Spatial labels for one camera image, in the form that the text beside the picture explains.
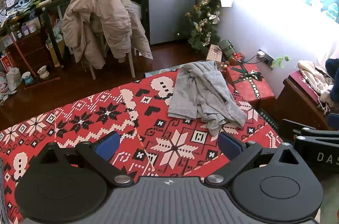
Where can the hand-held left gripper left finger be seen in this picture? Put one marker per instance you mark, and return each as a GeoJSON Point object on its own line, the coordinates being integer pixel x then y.
{"type": "Point", "coordinates": [108, 145]}

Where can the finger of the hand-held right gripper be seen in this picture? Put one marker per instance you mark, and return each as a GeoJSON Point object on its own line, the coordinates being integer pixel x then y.
{"type": "Point", "coordinates": [290, 128]}

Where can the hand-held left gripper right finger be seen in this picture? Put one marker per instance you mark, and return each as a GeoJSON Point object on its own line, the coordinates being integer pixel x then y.
{"type": "Point", "coordinates": [229, 145]}

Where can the grey sweater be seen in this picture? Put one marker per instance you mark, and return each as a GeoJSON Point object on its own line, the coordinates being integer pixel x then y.
{"type": "Point", "coordinates": [206, 91]}

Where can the wooden nightstand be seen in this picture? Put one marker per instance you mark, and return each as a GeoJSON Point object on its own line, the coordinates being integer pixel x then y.
{"type": "Point", "coordinates": [294, 99]}

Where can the red patterned blanket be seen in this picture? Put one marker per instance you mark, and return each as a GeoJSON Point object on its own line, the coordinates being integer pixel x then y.
{"type": "Point", "coordinates": [79, 118]}

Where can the cream cloth bag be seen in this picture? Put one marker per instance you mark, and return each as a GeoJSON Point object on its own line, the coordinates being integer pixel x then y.
{"type": "Point", "coordinates": [315, 78]}

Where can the large red gift box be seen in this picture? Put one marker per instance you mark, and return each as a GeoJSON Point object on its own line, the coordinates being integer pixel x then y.
{"type": "Point", "coordinates": [243, 83]}

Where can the green plant sprig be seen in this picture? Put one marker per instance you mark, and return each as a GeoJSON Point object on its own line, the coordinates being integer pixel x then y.
{"type": "Point", "coordinates": [278, 62]}

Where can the dark blue fuzzy cloth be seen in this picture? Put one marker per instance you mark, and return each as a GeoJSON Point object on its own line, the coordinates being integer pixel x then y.
{"type": "Point", "coordinates": [333, 67]}

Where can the white chair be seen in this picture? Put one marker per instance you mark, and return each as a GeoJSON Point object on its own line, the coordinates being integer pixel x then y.
{"type": "Point", "coordinates": [131, 65]}

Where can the small red gift box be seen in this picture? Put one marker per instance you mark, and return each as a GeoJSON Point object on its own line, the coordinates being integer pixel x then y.
{"type": "Point", "coordinates": [235, 58]}

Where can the small patterned gift box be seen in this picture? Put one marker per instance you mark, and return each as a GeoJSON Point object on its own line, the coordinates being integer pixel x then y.
{"type": "Point", "coordinates": [214, 54]}

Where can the green gift box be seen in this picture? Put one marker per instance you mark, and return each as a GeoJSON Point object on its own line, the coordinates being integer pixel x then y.
{"type": "Point", "coordinates": [226, 47]}

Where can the white ceramic pet bowl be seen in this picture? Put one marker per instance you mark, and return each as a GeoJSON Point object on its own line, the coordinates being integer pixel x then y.
{"type": "Point", "coordinates": [42, 71]}

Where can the yellow cardboard box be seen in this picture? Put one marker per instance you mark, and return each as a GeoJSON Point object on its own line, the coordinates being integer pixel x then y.
{"type": "Point", "coordinates": [55, 54]}

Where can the blue pet bowl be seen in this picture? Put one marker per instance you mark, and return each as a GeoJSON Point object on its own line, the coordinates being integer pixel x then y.
{"type": "Point", "coordinates": [27, 78]}

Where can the white plastic bag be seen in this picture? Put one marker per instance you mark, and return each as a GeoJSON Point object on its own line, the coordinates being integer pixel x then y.
{"type": "Point", "coordinates": [13, 79]}

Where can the printed plastic bag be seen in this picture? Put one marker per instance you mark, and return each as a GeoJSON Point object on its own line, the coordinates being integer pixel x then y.
{"type": "Point", "coordinates": [3, 89]}

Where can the decorated Christmas tree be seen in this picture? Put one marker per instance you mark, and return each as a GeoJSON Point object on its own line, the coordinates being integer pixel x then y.
{"type": "Point", "coordinates": [204, 25]}

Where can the wooden drawer cabinet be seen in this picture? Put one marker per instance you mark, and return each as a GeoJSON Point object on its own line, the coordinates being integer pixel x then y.
{"type": "Point", "coordinates": [29, 49]}

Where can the beige jacket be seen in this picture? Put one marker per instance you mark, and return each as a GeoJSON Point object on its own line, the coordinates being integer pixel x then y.
{"type": "Point", "coordinates": [106, 14]}

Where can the red white carton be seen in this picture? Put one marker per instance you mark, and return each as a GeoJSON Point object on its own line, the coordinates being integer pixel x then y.
{"type": "Point", "coordinates": [6, 62]}

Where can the wall power socket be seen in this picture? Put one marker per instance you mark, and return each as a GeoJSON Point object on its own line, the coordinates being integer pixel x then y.
{"type": "Point", "coordinates": [267, 59]}

